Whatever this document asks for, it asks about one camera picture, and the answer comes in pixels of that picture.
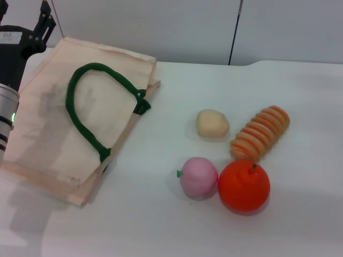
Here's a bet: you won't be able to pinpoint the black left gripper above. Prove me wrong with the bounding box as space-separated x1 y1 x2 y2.
0 0 57 93

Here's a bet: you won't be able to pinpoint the cream canvas handbag green handles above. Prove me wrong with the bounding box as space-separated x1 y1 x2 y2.
1 36 161 208

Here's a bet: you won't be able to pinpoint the pale egg yolk pastry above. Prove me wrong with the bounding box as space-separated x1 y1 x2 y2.
196 109 231 139

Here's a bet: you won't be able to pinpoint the pink toy peach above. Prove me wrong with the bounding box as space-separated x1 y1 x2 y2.
176 157 219 200

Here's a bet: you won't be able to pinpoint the orange striped spiral bread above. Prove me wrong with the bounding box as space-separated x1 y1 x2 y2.
229 105 291 162

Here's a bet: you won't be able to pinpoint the orange toy fruit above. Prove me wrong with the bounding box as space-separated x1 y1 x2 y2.
218 160 271 214

